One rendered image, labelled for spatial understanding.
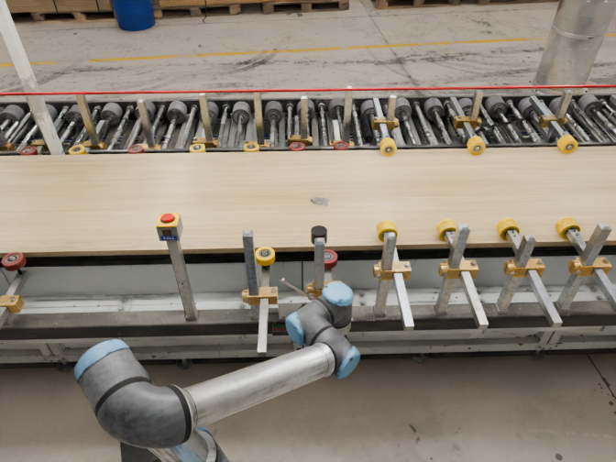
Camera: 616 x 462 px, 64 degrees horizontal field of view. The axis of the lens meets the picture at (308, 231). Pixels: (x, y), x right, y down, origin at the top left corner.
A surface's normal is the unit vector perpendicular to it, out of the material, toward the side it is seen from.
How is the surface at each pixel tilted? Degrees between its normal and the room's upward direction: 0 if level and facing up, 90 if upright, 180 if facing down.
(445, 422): 0
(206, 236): 0
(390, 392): 0
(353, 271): 90
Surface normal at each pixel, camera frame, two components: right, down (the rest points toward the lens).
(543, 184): 0.00, -0.74
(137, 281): 0.03, 0.67
